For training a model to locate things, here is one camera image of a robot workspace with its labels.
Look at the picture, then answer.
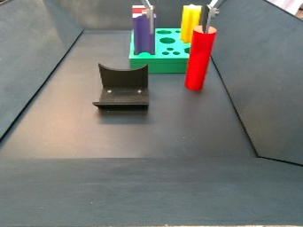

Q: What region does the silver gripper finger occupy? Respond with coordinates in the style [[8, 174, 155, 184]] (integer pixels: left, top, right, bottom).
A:
[[203, 0, 219, 34], [142, 0, 154, 34]]

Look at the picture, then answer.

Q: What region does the red cylinder peg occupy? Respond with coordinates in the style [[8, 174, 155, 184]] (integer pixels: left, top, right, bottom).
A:
[[185, 26, 217, 90]]

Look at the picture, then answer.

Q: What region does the green shape sorter board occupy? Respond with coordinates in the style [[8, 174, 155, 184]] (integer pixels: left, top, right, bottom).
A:
[[130, 28, 191, 74]]

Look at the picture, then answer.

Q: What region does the yellow star prism peg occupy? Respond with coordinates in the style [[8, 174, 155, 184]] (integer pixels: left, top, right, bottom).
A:
[[181, 4, 203, 43]]

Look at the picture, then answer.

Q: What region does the purple notched block peg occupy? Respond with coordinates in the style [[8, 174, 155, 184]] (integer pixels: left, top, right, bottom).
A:
[[133, 13, 155, 55]]

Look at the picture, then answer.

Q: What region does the black curved stand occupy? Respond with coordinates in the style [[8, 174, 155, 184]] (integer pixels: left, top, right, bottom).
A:
[[93, 64, 150, 109]]

